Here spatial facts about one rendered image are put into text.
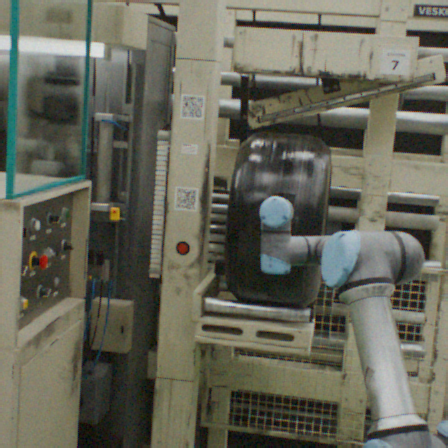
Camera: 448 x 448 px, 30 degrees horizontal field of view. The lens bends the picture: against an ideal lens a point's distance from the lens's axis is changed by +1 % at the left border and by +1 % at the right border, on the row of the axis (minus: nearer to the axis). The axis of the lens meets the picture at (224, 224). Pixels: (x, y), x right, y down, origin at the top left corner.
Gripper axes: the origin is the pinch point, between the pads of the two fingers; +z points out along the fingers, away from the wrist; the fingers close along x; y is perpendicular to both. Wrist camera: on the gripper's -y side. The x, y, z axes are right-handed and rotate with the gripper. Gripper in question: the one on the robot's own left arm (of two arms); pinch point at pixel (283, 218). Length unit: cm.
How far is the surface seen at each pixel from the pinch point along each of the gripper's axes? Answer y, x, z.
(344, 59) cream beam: 53, -12, 40
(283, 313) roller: -29.7, -1.6, 16.3
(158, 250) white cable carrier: -14.8, 41.0, 23.3
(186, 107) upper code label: 31.2, 34.8, 16.5
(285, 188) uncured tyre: 8.7, 0.5, 3.1
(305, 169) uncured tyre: 14.8, -4.6, 6.4
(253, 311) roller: -30.1, 7.7, 16.4
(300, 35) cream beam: 60, 3, 40
